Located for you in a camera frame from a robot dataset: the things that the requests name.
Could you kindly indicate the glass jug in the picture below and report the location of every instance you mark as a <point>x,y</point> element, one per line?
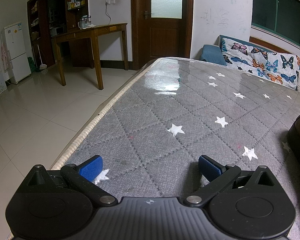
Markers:
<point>83,23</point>

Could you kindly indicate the blue sofa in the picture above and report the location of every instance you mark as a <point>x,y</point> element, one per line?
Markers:
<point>211,53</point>

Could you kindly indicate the green framed window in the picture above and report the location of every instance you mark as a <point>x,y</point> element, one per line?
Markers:
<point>277,12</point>

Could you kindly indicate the wooden wall rail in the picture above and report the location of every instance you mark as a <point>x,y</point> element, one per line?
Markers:
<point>265,43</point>

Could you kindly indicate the green bag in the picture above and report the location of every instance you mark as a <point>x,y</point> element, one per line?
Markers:
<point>32,65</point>

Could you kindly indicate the pink cloth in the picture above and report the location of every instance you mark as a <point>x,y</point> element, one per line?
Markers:
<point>4,57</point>

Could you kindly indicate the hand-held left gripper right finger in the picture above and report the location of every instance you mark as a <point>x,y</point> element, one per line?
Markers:
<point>210,167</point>

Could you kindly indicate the white wall socket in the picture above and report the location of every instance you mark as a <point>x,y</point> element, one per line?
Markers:
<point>110,2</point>

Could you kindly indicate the white refrigerator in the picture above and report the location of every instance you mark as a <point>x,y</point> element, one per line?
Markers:
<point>16,50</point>

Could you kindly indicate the wooden door with glass pane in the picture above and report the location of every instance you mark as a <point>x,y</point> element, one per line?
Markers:
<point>162,37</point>

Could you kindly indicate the white broom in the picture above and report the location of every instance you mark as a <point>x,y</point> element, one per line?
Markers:
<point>41,60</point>

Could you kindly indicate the dark wooden shelf cabinet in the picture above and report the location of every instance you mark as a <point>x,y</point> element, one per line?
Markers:
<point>72,12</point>

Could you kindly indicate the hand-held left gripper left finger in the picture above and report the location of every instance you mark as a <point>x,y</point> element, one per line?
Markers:
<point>91,168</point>

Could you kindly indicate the butterfly print pillow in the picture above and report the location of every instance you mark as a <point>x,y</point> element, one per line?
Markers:
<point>262,62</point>

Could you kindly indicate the wooden side table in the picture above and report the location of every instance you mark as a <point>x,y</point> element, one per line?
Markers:
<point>100,28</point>

